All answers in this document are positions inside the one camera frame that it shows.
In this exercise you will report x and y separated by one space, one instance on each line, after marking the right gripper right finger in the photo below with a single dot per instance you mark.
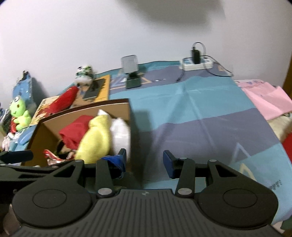
172 164

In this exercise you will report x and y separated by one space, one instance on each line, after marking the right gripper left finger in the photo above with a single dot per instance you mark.
117 163

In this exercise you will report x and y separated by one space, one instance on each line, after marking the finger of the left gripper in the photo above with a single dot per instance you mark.
12 157

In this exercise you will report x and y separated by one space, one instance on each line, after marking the white plush toy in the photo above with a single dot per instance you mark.
120 135

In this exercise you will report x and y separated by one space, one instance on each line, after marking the yellow green cloth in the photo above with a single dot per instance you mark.
96 142

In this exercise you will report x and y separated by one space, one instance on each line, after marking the brown cardboard box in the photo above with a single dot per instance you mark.
46 139

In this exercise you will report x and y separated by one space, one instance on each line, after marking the red cloth bag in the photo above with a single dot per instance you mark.
72 134

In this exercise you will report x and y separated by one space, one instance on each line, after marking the green frog plush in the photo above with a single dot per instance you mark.
21 115

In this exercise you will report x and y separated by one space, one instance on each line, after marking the blue grey patterned bedsheet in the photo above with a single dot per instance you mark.
201 117

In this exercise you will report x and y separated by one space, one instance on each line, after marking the illustrated children book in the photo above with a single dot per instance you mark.
47 107

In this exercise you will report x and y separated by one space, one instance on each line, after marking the blue plastic bag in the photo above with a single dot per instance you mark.
23 88

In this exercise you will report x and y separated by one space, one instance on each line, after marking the black smartphone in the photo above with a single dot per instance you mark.
94 89

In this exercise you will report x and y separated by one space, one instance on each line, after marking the red chili plush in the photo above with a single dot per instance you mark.
64 101

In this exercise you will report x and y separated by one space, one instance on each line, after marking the panda plush toy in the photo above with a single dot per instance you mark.
84 76

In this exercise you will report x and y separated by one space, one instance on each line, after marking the green phone stand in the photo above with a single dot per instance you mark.
131 68

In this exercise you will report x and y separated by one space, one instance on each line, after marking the black charger adapter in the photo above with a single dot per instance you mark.
195 55

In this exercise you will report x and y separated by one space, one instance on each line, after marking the cream pillow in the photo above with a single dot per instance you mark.
281 126

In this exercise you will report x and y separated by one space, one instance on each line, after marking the red gift box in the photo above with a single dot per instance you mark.
287 144

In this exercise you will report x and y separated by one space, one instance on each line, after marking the pink folded cloth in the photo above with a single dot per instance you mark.
271 101

